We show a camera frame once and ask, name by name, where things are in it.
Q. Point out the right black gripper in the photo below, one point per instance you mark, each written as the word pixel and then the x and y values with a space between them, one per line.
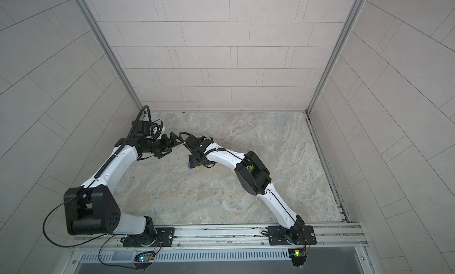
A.
pixel 194 161

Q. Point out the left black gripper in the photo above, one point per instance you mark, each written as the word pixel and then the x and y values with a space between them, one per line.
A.
pixel 166 145

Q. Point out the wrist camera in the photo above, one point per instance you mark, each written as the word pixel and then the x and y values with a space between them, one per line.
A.
pixel 197 142
pixel 140 129

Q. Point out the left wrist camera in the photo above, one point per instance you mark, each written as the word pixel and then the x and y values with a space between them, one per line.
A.
pixel 140 129

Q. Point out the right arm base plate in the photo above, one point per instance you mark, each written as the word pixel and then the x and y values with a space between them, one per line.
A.
pixel 279 236

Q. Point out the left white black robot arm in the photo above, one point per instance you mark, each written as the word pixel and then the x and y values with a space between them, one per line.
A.
pixel 92 209

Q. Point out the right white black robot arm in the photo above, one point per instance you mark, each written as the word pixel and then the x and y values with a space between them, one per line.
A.
pixel 254 177

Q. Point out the aluminium mounting rail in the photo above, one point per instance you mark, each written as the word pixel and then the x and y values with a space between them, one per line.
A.
pixel 239 236

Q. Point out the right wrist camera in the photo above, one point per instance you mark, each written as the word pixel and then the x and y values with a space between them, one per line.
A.
pixel 197 142

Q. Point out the left green circuit board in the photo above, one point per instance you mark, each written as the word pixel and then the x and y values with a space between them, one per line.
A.
pixel 145 257

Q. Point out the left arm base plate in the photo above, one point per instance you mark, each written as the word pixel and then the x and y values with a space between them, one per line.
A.
pixel 163 238

